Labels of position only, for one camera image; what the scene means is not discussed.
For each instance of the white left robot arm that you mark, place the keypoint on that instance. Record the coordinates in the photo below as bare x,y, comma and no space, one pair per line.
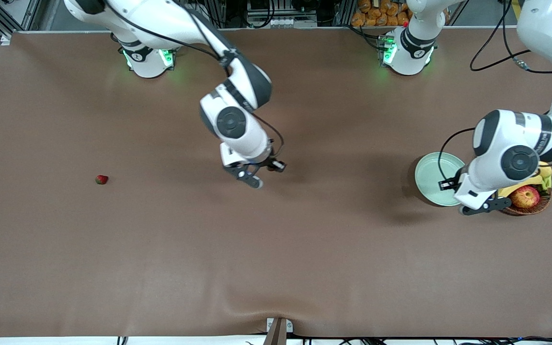
496,143

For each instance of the aluminium frame profile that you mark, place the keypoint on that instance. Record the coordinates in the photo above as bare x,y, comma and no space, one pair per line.
12,14

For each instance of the black base connector box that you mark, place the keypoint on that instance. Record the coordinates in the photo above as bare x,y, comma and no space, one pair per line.
382,48
174,48

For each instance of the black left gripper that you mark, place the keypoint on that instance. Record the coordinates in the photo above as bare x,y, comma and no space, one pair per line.
454,182

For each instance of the pale green round plate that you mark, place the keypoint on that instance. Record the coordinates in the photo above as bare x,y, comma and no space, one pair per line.
429,182

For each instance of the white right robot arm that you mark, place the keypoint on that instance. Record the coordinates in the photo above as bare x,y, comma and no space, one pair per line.
252,136

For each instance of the brown wicker basket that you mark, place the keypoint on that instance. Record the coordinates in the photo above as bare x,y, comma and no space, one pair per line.
520,211

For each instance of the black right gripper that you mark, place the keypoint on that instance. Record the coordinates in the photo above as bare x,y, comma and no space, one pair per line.
266,164

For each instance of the red yellow apple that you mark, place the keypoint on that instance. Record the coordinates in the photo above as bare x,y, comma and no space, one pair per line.
525,197

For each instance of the pile of orange buns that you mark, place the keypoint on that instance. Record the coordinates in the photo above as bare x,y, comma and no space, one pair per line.
376,17

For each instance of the yellow banana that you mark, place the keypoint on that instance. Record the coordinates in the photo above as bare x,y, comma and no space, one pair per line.
546,170
520,188

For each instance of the brown bar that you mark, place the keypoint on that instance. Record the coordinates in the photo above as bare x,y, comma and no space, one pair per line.
277,335

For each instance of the brown table mat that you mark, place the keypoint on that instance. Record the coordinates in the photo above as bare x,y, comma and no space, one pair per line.
276,239

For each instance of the grey metal clamp bracket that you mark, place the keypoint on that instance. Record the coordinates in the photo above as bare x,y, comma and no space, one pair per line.
289,326

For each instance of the red strawberry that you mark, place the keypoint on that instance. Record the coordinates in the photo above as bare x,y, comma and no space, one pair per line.
101,179

